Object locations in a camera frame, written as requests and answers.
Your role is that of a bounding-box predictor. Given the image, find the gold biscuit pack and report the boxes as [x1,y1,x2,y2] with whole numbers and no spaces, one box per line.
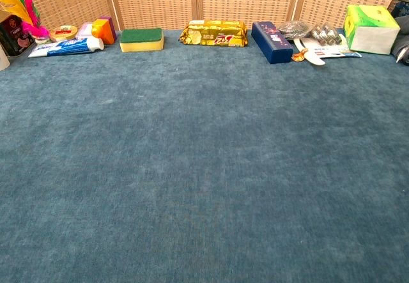
[178,19,249,48]

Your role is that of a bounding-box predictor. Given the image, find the round red gold tin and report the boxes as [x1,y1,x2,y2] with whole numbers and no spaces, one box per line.
[49,25,79,43]

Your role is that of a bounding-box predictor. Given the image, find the blue white toothpaste tube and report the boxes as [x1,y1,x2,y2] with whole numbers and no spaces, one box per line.
[27,36,105,59]

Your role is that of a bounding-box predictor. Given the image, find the navy blue long box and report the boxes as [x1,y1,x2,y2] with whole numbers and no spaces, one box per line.
[251,20,294,65]

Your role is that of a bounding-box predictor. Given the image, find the white wooden spoon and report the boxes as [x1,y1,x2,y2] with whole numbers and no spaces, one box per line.
[293,37,327,66]

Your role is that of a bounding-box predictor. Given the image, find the white printed card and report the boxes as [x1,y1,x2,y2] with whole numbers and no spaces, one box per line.
[300,33,364,59]

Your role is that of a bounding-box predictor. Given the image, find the green white tissue box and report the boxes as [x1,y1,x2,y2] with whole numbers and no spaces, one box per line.
[343,4,401,56]

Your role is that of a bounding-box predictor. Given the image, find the blue fabric table cloth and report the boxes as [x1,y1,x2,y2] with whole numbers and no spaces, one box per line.
[0,29,409,283]

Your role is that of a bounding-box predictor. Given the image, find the dark foil bag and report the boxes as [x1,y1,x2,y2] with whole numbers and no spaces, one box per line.
[277,20,313,40]

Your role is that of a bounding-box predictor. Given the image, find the small pink box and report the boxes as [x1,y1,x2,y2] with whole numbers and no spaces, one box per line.
[75,22,97,40]

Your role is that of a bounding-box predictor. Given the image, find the dark printed tin can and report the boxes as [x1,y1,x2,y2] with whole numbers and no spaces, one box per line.
[0,14,35,57]

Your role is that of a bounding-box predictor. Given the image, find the green yellow sponge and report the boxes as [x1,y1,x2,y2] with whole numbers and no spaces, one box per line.
[119,27,165,53]

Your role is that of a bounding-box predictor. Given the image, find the orange purple block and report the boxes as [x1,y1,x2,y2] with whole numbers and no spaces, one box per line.
[91,15,118,46]

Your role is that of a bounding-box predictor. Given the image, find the small orange wrapper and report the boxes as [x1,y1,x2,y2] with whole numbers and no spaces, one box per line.
[291,49,309,63]

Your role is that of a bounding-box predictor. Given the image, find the black mesh basket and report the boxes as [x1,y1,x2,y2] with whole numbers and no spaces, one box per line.
[387,0,409,19]

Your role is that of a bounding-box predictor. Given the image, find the dark grey cloth bundle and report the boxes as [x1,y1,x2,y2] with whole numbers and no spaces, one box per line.
[390,15,409,66]

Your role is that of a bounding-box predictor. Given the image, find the silver battery pack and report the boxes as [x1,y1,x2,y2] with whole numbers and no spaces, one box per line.
[310,23,343,46]

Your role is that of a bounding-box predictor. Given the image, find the colourful feather shuttlecock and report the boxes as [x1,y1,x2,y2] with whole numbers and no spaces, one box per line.
[0,0,52,45]

